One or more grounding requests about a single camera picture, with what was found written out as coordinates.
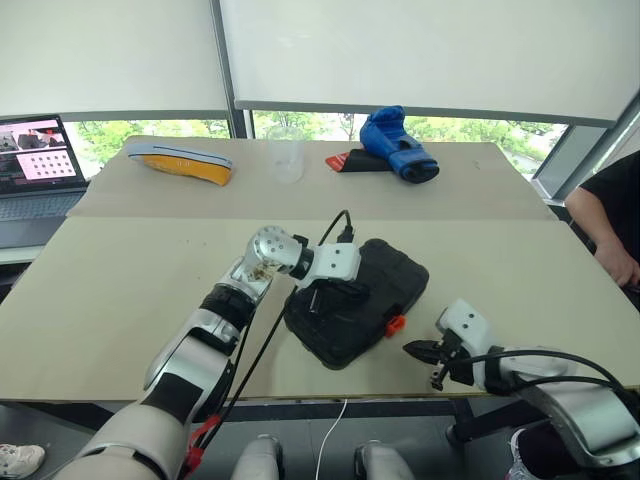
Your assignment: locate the bystander in black shirt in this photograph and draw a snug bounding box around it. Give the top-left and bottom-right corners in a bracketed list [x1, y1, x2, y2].
[564, 149, 640, 261]

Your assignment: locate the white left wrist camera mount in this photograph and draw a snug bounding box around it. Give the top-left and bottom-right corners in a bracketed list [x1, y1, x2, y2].
[299, 241, 363, 291]

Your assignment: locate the pink and white sneaker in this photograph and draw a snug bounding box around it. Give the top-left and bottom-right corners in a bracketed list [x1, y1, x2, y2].
[506, 427, 547, 480]

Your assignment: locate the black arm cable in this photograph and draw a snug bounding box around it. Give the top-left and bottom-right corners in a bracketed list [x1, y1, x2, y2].
[448, 347, 640, 404]
[197, 209, 358, 451]

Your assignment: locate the black plastic tool case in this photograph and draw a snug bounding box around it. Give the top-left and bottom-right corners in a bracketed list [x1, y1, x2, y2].
[283, 238, 431, 371]

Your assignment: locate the black and red pouch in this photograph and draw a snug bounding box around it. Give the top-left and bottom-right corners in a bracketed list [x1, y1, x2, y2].
[324, 148, 392, 175]

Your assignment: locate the white patterned sneaker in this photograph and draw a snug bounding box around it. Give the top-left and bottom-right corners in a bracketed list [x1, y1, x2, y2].
[0, 442, 47, 479]

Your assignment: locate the red strap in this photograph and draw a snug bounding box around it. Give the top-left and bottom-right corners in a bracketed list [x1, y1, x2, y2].
[185, 413, 222, 471]

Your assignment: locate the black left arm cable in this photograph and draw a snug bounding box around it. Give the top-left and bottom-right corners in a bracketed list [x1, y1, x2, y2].
[197, 209, 358, 451]

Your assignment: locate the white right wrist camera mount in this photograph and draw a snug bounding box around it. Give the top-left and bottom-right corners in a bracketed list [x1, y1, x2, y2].
[435, 298, 507, 362]

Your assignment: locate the yellow and grey shoe insole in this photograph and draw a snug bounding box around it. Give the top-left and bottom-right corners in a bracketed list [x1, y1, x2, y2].
[124, 141, 235, 188]

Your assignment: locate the bystander bare hand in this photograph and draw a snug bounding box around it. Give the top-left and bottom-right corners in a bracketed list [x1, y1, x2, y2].
[593, 238, 640, 290]

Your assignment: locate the blue boxing glove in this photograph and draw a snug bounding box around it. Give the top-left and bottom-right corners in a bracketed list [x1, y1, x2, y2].
[359, 105, 441, 185]

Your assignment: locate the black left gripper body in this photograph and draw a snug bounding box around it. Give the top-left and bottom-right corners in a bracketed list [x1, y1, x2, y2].
[311, 279, 348, 308]

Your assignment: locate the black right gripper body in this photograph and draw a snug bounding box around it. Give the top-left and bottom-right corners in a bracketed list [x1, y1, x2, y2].
[428, 329, 475, 393]

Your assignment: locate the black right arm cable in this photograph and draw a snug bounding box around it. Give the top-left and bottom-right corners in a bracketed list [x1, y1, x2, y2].
[448, 347, 640, 404]

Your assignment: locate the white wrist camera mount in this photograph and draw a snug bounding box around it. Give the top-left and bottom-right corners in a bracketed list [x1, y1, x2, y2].
[435, 298, 507, 362]
[299, 241, 363, 291]

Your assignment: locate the thin white cable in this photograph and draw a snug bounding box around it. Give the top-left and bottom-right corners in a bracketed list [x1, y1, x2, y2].
[316, 398, 350, 480]

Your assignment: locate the clear plastic cup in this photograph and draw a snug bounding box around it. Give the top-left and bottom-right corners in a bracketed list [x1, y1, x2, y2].
[265, 125, 307, 186]

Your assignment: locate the grey window post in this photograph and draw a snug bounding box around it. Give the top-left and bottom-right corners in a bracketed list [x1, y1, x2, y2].
[209, 0, 255, 140]

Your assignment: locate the open laptop computer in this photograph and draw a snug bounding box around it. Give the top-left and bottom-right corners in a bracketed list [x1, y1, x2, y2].
[0, 114, 92, 250]

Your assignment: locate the black table leg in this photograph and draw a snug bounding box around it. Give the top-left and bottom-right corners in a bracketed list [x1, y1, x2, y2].
[445, 398, 521, 443]

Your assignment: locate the grey rounded shape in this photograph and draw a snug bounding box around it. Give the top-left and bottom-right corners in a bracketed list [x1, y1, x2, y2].
[353, 439, 417, 480]
[231, 433, 285, 480]

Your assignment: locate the white roller blind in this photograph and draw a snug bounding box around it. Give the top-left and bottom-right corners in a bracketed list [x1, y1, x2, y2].
[218, 0, 640, 127]
[0, 0, 230, 120]

